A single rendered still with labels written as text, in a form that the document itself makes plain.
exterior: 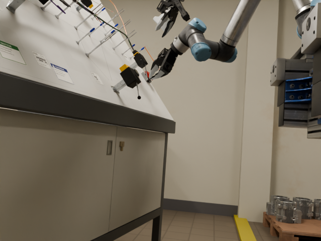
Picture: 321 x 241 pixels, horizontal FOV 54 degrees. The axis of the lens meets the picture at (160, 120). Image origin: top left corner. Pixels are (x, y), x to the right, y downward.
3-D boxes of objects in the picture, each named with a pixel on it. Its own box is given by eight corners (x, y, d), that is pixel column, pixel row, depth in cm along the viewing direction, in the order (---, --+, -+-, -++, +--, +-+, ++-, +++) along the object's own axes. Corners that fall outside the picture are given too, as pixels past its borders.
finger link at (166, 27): (158, 34, 163) (164, 16, 159) (166, 38, 161) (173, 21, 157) (155, 33, 160) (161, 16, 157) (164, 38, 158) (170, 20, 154)
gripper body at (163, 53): (168, 64, 155) (185, 47, 148) (167, 73, 148) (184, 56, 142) (156, 55, 152) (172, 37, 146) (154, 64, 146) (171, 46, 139)
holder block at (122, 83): (123, 108, 115) (144, 93, 113) (108, 82, 118) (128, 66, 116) (129, 110, 119) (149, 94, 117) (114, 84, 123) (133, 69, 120)
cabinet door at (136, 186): (161, 207, 167) (166, 133, 170) (110, 232, 116) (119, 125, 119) (157, 206, 168) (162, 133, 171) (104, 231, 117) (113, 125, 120)
